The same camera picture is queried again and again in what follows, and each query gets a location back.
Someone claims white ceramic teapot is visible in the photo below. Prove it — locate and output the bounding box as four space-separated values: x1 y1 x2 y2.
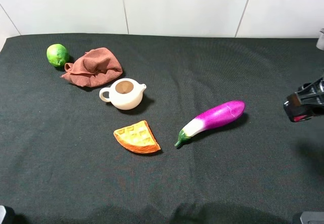
99 78 147 110

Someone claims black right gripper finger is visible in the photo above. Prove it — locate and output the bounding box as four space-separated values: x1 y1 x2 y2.
283 93 301 122

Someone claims brown cloth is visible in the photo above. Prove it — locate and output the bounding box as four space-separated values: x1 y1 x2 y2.
61 48 123 87

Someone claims green lime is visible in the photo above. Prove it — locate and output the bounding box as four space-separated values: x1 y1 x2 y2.
46 44 70 67

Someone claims purple toy eggplant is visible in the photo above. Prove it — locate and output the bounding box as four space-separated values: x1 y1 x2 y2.
175 101 245 148

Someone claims toy waffle slice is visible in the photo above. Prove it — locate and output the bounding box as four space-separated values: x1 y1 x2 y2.
113 120 161 154

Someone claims black red patterned box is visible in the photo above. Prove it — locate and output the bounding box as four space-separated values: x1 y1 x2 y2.
291 106 313 122

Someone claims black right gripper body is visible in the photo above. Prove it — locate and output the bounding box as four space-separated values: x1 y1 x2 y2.
295 76 323 117

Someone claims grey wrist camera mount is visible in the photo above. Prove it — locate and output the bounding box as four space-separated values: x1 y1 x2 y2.
316 28 324 51

